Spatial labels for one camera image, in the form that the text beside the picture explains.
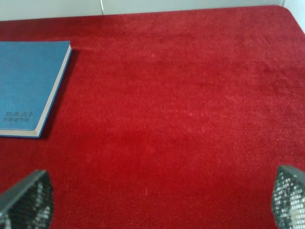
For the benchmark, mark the red velvet table cloth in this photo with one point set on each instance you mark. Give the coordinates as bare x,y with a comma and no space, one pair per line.
169,120

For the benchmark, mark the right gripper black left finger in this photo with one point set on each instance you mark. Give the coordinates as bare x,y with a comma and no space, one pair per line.
28,204

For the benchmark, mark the blue hardcover notebook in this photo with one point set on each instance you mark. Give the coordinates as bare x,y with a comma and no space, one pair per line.
30,75

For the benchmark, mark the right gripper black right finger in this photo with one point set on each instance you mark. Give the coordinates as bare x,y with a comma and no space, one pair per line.
288,198

